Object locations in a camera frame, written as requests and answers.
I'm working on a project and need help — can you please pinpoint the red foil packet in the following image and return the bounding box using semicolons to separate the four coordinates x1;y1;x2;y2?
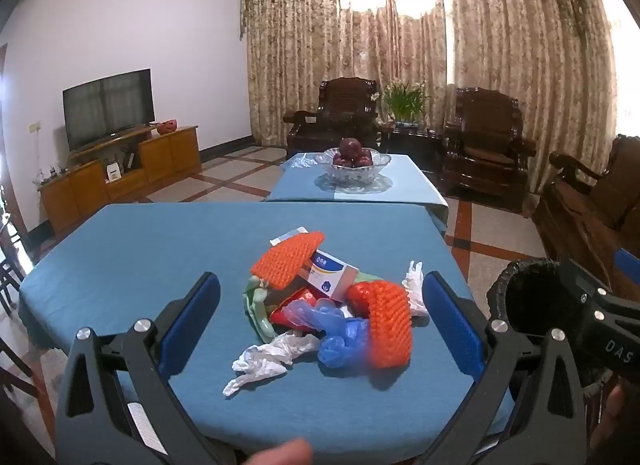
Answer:
270;287;321;331

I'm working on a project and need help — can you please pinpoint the small blue tablecloth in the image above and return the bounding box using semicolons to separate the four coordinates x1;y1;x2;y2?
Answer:
265;154;449;220

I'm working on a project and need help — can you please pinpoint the small grey tissue pack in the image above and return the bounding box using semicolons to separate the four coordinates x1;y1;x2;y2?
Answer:
270;226;309;246

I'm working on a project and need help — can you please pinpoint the floral curtain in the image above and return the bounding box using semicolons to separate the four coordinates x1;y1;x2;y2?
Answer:
240;0;622;196

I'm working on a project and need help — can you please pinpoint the blue plastic glove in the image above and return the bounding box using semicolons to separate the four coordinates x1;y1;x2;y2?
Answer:
285;297;374;372

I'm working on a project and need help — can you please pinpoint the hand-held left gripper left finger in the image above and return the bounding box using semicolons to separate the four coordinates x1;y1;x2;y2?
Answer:
54;271;236;465

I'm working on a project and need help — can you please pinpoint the dark wooden dining chair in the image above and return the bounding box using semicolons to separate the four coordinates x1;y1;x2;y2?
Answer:
0;337;42;398
0;185;37;316

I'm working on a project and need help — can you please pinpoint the crumpled white tissue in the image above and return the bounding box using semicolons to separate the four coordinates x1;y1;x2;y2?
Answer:
222;331;321;398

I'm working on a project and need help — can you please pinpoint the black bag-lined bin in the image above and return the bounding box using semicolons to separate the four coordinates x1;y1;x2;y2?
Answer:
487;257;617;387

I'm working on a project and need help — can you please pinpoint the person's right hand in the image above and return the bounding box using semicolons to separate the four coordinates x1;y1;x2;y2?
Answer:
590;379;640;465

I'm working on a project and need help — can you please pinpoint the large blue tablecloth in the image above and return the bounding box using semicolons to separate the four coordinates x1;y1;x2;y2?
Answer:
17;202;516;452

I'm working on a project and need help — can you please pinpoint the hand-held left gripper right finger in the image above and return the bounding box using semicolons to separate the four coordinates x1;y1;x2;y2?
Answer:
420;271;586;465

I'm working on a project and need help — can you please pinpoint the flat screen television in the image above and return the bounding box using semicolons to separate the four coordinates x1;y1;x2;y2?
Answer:
62;68;156;152

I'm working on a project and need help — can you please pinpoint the person's left hand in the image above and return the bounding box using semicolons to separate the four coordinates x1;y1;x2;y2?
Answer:
239;437;314;465

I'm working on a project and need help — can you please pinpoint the dark carved wooden armchair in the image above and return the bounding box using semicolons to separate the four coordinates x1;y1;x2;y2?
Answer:
442;87;537;210
283;77;383;160

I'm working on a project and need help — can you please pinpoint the dark wooden side table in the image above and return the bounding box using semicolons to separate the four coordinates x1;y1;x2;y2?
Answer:
379;125;447;176

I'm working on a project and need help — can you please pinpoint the wooden television cabinet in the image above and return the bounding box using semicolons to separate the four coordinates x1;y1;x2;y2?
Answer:
39;125;202;241

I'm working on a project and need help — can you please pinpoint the white and blue cardboard box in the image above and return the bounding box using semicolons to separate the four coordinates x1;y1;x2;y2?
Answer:
300;247;360;302

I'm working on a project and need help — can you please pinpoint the orange foam fruit net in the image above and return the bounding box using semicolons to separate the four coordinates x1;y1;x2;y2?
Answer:
250;231;326;291
347;281;414;370

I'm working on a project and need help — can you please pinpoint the potted green plant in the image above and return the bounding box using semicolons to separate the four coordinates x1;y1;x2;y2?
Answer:
381;80;431;129

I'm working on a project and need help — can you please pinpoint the dark wooden sofa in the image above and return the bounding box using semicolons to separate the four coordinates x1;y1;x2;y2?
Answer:
532;134;640;296

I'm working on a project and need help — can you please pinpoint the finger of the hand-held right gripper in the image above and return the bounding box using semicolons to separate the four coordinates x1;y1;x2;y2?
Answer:
559;259;622;332
613;248;640;299

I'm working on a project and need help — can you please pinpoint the glass fruit bowl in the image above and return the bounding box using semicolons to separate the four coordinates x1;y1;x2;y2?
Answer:
314;147;392;194

